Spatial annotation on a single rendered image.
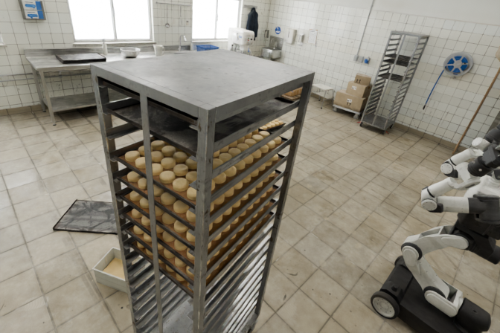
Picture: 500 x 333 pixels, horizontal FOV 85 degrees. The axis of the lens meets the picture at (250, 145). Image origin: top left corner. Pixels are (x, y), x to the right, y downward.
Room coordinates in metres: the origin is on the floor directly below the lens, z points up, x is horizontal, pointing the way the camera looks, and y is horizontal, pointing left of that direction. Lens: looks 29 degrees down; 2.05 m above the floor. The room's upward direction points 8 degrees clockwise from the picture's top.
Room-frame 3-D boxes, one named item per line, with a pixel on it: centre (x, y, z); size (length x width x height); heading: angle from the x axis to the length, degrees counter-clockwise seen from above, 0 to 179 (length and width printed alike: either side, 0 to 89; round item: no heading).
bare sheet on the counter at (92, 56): (4.25, 2.81, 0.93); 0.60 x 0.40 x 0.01; 139
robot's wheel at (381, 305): (1.33, -1.19, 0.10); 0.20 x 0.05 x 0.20; 48
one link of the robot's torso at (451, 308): (1.34, -1.57, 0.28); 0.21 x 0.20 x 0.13; 48
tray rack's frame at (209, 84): (0.97, 0.15, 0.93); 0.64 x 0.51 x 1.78; 149
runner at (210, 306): (0.87, -0.02, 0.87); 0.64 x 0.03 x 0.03; 149
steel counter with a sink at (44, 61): (5.05, 2.12, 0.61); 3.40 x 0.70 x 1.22; 138
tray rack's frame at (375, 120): (5.27, -2.52, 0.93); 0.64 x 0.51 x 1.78; 141
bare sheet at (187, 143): (0.96, 0.15, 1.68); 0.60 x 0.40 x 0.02; 149
